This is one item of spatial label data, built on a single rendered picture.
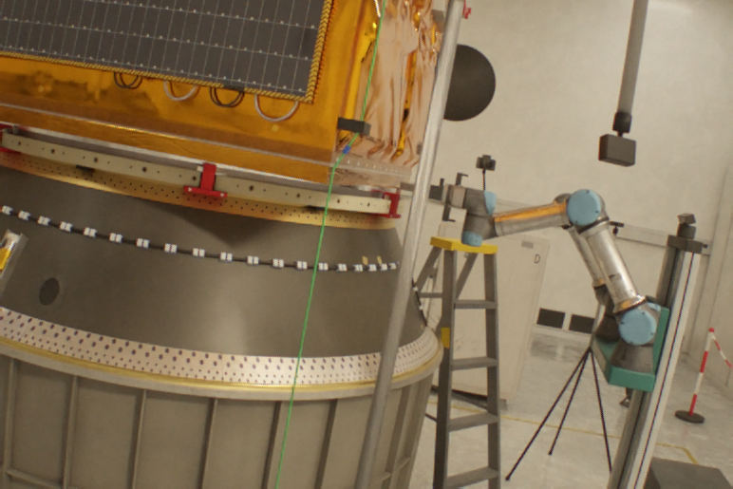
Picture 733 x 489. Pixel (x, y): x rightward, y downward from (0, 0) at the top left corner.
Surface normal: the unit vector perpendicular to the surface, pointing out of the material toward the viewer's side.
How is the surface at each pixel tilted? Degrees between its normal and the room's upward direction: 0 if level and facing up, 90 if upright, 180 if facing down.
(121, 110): 92
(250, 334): 62
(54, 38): 90
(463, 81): 90
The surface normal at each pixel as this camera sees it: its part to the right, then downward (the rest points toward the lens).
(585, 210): -0.47, -0.16
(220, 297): 0.42, -0.36
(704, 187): -0.14, 0.02
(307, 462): 0.64, 0.15
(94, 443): 0.10, 0.06
